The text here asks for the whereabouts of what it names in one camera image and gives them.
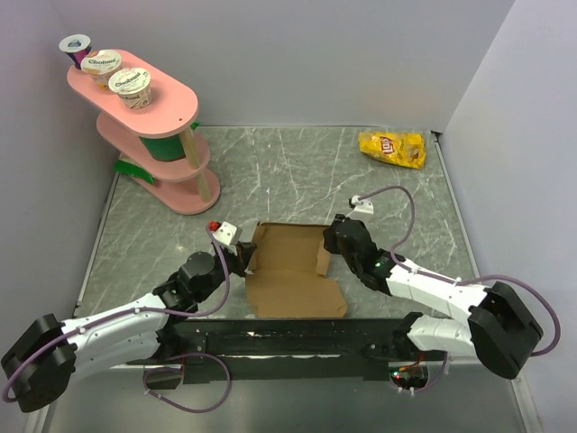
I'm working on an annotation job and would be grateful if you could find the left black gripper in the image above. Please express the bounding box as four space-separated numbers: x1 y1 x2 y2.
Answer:
197 239 256 300

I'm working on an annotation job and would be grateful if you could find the brown cardboard box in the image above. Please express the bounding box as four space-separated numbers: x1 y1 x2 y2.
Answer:
245 222 348 318

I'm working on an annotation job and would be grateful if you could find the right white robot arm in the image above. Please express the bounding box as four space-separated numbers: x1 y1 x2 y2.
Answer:
324 215 543 379

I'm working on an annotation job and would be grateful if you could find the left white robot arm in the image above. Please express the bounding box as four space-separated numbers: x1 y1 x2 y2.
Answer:
1 242 257 413

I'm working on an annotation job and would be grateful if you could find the yellow chips bag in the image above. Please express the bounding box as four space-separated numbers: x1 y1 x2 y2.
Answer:
358 131 426 170

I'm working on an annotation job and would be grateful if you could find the pink tiered shelf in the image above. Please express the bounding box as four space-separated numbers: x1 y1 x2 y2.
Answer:
67 50 220 216

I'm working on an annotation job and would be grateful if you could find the white Chobani yogurt cup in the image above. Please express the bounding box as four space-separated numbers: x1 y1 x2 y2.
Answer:
108 67 152 109

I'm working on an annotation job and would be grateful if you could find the orange Chobani yogurt cup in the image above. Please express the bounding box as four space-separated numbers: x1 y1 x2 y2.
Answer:
80 49 122 88

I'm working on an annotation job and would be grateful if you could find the purple yogurt cup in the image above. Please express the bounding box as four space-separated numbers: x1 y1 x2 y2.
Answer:
59 34 92 69

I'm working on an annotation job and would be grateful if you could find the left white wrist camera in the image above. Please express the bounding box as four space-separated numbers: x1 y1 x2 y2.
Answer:
208 221 243 250

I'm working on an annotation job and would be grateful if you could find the purple cable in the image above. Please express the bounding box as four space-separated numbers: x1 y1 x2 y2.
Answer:
396 351 450 398
355 186 561 356
0 225 232 403
142 352 233 413

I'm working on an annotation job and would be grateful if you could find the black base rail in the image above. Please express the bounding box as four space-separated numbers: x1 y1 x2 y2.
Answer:
130 318 444 384

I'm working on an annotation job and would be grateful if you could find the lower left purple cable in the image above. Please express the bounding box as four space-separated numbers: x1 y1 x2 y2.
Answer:
142 352 233 413

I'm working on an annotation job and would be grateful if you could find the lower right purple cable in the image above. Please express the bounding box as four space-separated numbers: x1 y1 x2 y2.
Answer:
396 351 450 398

